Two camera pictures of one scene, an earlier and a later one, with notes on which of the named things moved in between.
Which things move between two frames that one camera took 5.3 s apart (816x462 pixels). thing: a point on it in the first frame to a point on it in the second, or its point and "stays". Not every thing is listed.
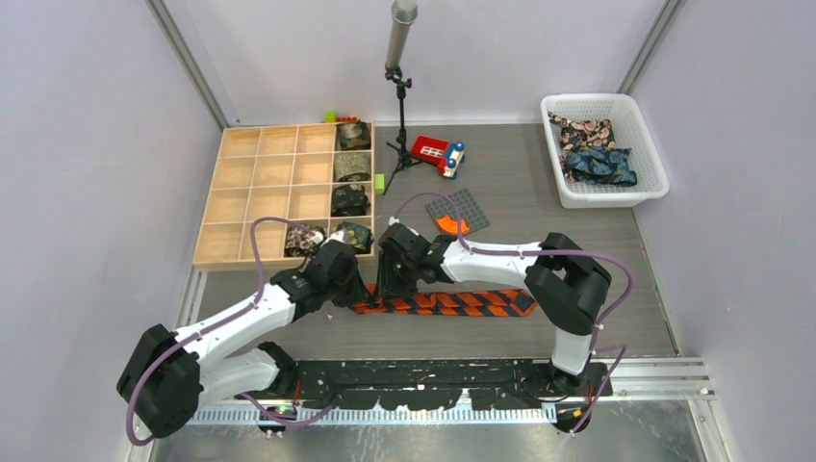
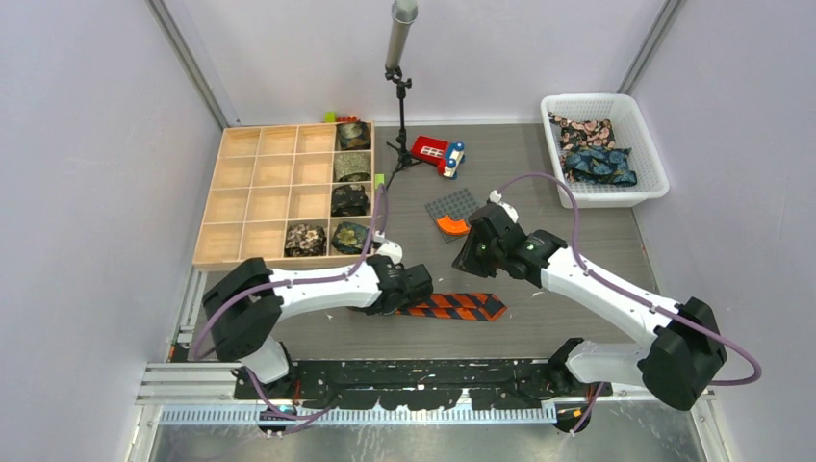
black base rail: x=402 y=386 stays
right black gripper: x=385 y=280 to x=468 y=262
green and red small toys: x=330 y=116 stays
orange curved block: x=449 y=226 stays
